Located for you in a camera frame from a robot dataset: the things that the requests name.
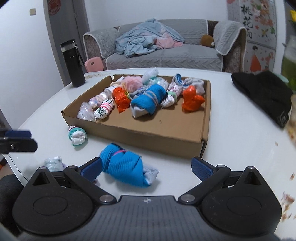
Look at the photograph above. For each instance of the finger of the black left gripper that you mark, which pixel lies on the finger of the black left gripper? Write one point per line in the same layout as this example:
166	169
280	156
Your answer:
15	133
18	145

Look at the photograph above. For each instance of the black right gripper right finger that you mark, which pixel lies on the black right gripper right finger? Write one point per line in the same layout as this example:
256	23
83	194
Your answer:
210	177

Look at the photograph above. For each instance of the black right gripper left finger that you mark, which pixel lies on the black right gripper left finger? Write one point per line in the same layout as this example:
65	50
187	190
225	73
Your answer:
83	177

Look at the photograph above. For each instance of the pale lavender sock bundle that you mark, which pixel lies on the pale lavender sock bundle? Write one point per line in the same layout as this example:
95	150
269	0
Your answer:
54	164

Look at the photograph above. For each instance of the white teal small sock bundle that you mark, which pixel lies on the white teal small sock bundle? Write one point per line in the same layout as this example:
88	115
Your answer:
77	135

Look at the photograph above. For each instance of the blue sock bundle pink band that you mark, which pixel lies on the blue sock bundle pink band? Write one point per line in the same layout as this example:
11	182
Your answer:
127	167

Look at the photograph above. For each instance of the pastel striped bundle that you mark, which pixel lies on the pastel striped bundle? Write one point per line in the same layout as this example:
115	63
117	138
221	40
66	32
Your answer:
97	100

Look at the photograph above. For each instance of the orange plastic bag bundle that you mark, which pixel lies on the orange plastic bag bundle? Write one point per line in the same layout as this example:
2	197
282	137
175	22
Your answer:
121	98

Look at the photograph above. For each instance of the grey blue sock bundle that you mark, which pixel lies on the grey blue sock bundle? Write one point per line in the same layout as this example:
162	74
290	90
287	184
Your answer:
184	84

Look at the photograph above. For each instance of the blue ribbed sock bundle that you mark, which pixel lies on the blue ribbed sock bundle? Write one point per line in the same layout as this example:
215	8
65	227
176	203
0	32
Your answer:
147	102

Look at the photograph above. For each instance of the white purple floral sock bundle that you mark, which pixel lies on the white purple floral sock bundle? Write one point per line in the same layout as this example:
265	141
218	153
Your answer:
174	91

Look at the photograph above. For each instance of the clear plastic bag bundle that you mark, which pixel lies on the clear plastic bag bundle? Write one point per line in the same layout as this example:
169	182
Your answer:
86	112

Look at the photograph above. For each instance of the brown cardboard box tray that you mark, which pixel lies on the brown cardboard box tray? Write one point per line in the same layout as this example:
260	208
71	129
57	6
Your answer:
168	131

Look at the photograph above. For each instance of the black knit hat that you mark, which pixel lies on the black knit hat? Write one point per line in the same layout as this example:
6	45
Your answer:
268	92

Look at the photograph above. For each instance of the pink fluffy pompom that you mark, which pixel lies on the pink fluffy pompom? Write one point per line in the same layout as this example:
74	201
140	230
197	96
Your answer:
132	83

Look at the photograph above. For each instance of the black thermos bottle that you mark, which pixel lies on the black thermos bottle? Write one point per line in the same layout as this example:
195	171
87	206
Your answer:
74	62

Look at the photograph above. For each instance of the pink plastic stool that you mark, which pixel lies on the pink plastic stool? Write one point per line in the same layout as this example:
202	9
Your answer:
94	64

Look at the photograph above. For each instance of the mint white fluffy sock bundle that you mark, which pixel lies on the mint white fluffy sock bundle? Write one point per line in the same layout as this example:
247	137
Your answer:
151	77

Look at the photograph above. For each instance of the grey door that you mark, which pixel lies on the grey door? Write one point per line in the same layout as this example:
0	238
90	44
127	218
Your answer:
66	20

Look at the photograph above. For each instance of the grey sofa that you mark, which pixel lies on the grey sofa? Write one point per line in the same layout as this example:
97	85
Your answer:
192	55

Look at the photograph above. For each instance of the brown plush toy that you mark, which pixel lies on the brown plush toy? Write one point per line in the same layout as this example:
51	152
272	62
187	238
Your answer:
207	41

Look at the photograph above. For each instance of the grey quilted armrest throw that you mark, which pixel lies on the grey quilted armrest throw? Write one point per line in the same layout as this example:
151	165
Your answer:
226	33

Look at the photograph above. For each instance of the light blue blanket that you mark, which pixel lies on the light blue blanket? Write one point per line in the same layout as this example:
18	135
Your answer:
146	38

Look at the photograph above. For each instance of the floral decorated fridge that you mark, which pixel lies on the floral decorated fridge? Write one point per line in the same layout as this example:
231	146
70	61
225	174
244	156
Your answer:
259	18

